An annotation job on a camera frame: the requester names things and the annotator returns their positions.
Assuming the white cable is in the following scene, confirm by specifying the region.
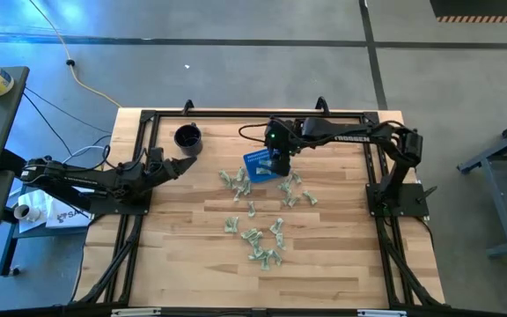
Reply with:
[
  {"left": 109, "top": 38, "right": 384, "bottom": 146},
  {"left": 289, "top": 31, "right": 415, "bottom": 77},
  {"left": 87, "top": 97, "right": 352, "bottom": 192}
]
[{"left": 62, "top": 134, "right": 113, "bottom": 166}]

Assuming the white printed paper bag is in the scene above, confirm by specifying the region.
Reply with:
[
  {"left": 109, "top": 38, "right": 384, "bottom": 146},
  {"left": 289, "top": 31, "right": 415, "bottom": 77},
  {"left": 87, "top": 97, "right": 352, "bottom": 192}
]
[{"left": 18, "top": 188, "right": 94, "bottom": 234}]

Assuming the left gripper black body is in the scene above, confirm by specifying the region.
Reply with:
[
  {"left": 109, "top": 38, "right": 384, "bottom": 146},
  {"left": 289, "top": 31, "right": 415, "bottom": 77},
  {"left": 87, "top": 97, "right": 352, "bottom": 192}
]
[{"left": 141, "top": 158, "right": 180, "bottom": 188}]

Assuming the grey metal cart frame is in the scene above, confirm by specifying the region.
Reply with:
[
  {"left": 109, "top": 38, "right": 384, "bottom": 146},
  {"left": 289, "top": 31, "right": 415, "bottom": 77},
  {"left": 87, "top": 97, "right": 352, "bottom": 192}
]
[{"left": 457, "top": 112, "right": 507, "bottom": 259}]

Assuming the white pipe piece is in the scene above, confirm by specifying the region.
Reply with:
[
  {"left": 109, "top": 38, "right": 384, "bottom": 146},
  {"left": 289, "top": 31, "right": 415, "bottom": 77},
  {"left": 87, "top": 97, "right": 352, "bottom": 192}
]
[{"left": 13, "top": 203, "right": 41, "bottom": 223}]

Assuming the thin black cable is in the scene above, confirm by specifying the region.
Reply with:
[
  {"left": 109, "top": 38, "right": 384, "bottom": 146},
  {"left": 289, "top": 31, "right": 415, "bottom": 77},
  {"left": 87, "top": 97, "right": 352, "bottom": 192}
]
[
  {"left": 23, "top": 86, "right": 113, "bottom": 135},
  {"left": 21, "top": 92, "right": 74, "bottom": 156}
]

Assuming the yellow cable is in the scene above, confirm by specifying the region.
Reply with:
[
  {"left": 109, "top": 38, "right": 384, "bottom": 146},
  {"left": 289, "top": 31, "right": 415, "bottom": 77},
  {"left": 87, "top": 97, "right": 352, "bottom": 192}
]
[{"left": 27, "top": 0, "right": 122, "bottom": 108}]

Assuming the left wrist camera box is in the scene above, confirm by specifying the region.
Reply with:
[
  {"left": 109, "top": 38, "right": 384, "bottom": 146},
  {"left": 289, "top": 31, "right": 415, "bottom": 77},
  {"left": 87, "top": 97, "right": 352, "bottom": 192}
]
[{"left": 147, "top": 147, "right": 165, "bottom": 165}]

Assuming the black cup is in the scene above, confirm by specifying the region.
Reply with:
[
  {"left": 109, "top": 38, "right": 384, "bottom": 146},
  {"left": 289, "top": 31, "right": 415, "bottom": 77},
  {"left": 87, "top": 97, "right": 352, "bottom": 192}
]
[{"left": 173, "top": 122, "right": 204, "bottom": 158}]

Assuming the black desk support beam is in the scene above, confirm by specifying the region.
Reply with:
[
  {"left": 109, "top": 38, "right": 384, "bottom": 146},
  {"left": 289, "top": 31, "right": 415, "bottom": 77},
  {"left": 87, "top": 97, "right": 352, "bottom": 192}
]
[{"left": 0, "top": 149, "right": 100, "bottom": 212}]

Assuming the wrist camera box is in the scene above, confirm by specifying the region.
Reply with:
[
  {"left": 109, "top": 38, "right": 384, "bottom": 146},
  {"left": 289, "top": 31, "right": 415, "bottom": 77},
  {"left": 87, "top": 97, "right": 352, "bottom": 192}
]
[
  {"left": 147, "top": 147, "right": 165, "bottom": 165},
  {"left": 263, "top": 119, "right": 283, "bottom": 149}
]

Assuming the dark low cart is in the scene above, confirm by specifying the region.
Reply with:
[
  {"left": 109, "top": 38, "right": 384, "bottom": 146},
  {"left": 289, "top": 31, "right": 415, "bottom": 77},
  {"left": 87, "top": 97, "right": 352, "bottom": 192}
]
[{"left": 0, "top": 182, "right": 94, "bottom": 277}]

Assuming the black hazard-striped mat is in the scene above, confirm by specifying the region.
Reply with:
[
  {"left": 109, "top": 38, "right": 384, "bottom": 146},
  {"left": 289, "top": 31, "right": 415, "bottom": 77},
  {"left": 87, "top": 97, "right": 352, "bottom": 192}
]
[{"left": 429, "top": 0, "right": 507, "bottom": 24}]

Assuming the black aluminium table frame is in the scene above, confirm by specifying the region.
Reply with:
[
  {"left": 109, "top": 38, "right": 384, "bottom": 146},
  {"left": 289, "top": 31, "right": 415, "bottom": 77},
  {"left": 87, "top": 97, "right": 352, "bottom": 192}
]
[{"left": 70, "top": 107, "right": 447, "bottom": 317}]

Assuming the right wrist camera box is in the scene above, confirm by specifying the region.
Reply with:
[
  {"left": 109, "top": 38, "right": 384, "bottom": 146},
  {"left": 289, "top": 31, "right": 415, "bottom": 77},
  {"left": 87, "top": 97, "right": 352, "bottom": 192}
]
[{"left": 263, "top": 119, "right": 283, "bottom": 149}]

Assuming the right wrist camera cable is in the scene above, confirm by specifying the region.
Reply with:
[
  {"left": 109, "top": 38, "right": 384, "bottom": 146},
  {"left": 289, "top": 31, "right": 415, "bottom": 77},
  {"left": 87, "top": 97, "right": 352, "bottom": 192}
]
[{"left": 238, "top": 122, "right": 275, "bottom": 144}]

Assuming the blue plastic basket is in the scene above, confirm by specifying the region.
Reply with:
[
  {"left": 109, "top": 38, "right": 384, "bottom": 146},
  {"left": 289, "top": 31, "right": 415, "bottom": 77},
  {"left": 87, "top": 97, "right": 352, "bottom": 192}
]
[{"left": 243, "top": 148, "right": 281, "bottom": 184}]

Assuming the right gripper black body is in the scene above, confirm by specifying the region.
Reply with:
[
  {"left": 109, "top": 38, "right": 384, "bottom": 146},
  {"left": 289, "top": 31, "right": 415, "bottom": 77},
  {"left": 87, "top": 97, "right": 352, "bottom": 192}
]
[{"left": 277, "top": 116, "right": 304, "bottom": 156}]

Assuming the white label strip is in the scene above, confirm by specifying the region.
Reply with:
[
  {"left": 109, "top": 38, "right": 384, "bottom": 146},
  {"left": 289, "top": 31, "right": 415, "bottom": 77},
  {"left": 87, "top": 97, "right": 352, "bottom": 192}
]
[
  {"left": 111, "top": 307, "right": 162, "bottom": 317},
  {"left": 357, "top": 309, "right": 408, "bottom": 317}
]

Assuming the black base lever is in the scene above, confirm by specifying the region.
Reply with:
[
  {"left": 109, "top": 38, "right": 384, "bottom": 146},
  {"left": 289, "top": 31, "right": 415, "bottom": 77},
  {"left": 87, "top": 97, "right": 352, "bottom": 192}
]
[{"left": 415, "top": 185, "right": 438, "bottom": 204}]

